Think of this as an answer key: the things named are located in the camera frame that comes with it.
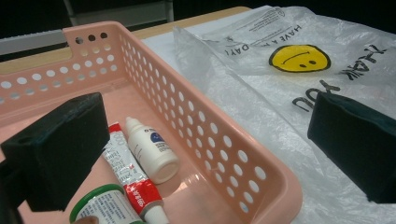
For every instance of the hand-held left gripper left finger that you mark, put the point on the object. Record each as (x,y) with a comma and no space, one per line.
(59,149)

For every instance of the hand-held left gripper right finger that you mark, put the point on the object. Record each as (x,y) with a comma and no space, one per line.
(358,149)

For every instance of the red and white ointment tube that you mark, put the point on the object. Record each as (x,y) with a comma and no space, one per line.
(130,174)

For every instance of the white dropper bottle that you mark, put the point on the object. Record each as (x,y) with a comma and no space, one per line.
(154,152)

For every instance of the clear plastic bag yellow smiley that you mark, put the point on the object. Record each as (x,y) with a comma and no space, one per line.
(249,93)

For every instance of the pink perforated plastic basket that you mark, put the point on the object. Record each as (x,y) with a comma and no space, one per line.
(199,193)

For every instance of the white metal desk frame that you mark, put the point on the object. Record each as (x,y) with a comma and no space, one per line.
(124,14)

